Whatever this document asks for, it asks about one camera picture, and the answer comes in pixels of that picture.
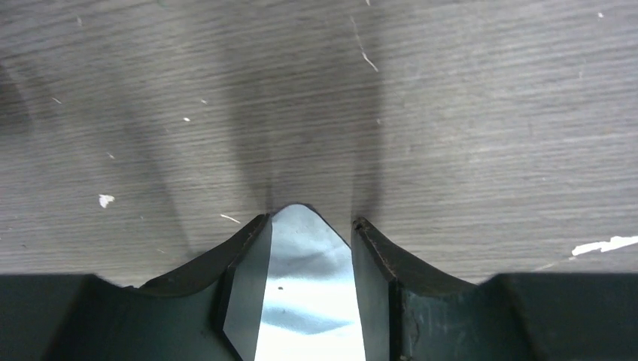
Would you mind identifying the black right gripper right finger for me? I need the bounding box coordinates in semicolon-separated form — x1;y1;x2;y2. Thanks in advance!
351;217;637;360

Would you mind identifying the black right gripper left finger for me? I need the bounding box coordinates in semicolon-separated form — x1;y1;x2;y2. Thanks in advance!
1;214;272;360

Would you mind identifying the light blue cleaning cloth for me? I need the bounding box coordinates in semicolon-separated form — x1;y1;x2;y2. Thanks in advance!
255;204;365;361

